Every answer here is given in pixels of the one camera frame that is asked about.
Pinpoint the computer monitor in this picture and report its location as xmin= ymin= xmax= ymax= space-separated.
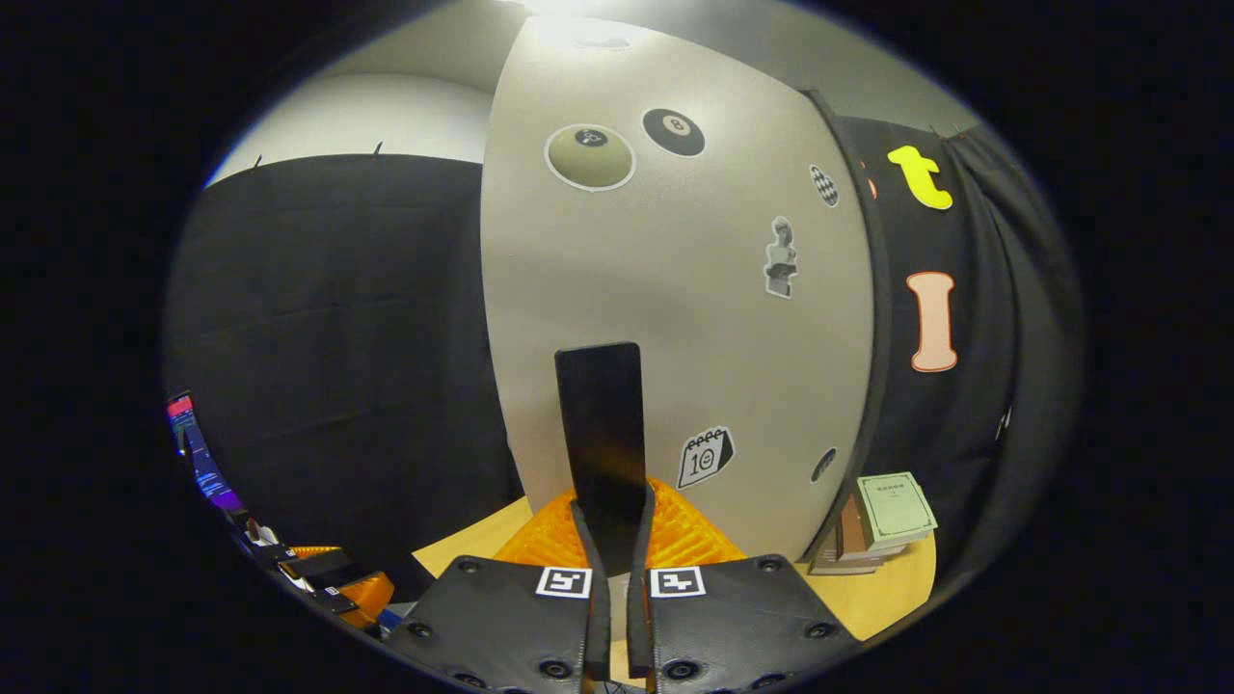
xmin=166 ymin=390 xmax=247 ymax=514

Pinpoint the pale green book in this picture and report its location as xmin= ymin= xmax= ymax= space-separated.
xmin=856 ymin=471 xmax=938 ymax=552

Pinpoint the brown book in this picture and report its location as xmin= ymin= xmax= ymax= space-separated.
xmin=808 ymin=492 xmax=912 ymax=576

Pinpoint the black backdrop cloth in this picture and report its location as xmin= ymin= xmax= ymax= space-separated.
xmin=162 ymin=116 xmax=1086 ymax=603

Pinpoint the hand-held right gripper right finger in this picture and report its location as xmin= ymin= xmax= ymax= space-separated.
xmin=627 ymin=479 xmax=862 ymax=694

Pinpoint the light grey cabinet door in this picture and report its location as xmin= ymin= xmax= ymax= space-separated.
xmin=480 ymin=14 xmax=876 ymax=565

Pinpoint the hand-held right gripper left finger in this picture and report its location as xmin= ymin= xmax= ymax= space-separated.
xmin=386 ymin=498 xmax=613 ymax=694

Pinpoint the grey cabinet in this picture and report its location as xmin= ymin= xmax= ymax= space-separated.
xmin=798 ymin=87 xmax=895 ymax=562

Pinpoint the long ceiling light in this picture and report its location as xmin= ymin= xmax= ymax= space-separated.
xmin=501 ymin=0 xmax=618 ymax=18

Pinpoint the black door handle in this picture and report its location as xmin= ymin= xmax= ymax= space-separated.
xmin=554 ymin=341 xmax=649 ymax=577

